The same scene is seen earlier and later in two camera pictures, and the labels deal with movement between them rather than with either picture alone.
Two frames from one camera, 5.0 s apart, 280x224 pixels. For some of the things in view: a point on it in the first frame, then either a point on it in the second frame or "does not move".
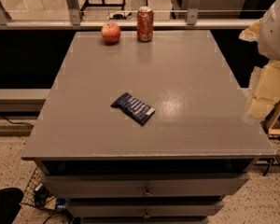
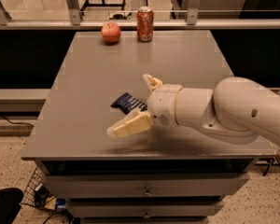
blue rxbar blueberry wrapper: x=138 y=110 does not move
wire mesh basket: x=37 y=194 does not move
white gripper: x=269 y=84 to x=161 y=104
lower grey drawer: x=145 y=209 does not move
